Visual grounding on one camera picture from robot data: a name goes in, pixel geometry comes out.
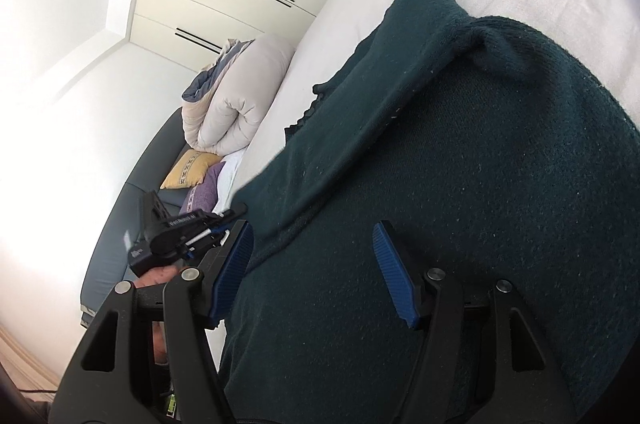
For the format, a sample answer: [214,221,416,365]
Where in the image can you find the purple patterned pillow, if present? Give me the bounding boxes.
[180,162,227,215]

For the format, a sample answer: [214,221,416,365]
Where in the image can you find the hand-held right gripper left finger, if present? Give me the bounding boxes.
[55,219,255,424]

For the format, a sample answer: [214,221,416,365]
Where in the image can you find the person's left hand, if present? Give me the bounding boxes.
[134,268,178,290]

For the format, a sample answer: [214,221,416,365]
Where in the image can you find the dark green towel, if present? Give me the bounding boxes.
[220,0,640,424]

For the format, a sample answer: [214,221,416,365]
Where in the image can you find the folded beige duvet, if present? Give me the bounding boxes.
[181,36,297,156]

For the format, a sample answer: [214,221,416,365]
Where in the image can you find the white smooth pillow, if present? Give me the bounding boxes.
[214,149,249,211]

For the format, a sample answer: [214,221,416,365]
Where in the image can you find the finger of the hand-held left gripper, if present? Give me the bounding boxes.
[204,203,249,225]
[186,226,232,262]

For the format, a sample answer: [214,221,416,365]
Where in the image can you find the yellow patterned pillow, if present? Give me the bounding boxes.
[160,149,223,190]

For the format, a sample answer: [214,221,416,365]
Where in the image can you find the dark grey padded headboard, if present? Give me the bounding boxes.
[79,109,227,320]

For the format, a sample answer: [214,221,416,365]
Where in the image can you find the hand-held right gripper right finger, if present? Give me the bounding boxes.
[372,220,577,424]

